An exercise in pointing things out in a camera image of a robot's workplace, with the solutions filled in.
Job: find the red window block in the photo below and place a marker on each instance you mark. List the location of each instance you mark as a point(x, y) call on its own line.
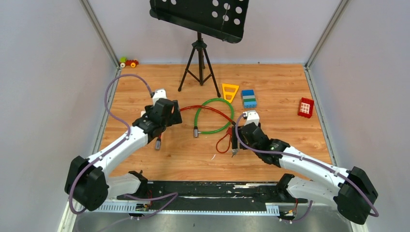
point(305, 108)

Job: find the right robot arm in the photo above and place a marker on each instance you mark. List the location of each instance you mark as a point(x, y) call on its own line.
point(349, 191)

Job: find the toy car red green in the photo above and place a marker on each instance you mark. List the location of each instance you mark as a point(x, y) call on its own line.
point(124, 62)

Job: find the thick red cable lock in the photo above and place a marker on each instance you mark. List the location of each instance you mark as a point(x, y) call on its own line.
point(158, 140)

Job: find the yellow triangular plastic piece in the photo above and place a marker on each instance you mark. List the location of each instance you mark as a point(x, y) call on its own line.
point(229, 91)

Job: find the black music stand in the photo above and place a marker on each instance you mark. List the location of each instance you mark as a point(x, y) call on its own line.
point(221, 19)

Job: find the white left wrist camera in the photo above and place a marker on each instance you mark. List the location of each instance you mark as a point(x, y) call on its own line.
point(158, 94)

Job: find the green cable lock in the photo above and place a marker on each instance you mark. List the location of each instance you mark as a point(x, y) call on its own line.
point(196, 131)

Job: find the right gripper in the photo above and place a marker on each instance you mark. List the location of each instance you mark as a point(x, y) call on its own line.
point(234, 139)

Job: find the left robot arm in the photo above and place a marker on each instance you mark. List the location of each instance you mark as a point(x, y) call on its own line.
point(89, 182)

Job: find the small key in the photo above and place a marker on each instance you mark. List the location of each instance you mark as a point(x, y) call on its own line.
point(234, 152)

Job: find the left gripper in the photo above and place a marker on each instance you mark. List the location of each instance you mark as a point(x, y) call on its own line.
point(176, 117)

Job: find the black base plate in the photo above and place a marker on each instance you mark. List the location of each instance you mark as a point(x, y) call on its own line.
point(215, 196)

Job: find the blue green stacked blocks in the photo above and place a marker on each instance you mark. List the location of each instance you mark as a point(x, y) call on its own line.
point(248, 99)

